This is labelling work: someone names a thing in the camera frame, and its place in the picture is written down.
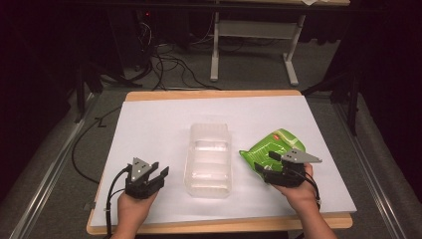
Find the person's left hand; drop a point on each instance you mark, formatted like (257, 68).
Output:
(136, 204)

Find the black stand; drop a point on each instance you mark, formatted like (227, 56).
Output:
(83, 86)
(341, 89)

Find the green snack bag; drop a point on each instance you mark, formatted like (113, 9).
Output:
(270, 147)

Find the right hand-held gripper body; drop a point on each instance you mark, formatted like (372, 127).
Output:
(289, 167)

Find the white metal desk frame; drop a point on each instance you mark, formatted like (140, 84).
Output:
(255, 36)

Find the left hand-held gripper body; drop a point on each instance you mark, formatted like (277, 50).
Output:
(138, 177)

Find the wooden table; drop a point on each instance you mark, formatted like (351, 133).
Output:
(212, 94)

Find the metal floor rail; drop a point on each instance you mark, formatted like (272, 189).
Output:
(49, 172)
(368, 172)

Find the white paper sheet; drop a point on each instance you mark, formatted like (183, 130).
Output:
(172, 139)

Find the person's right hand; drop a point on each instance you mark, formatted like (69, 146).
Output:
(298, 192)

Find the clear plastic container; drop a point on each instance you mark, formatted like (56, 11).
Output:
(208, 162)

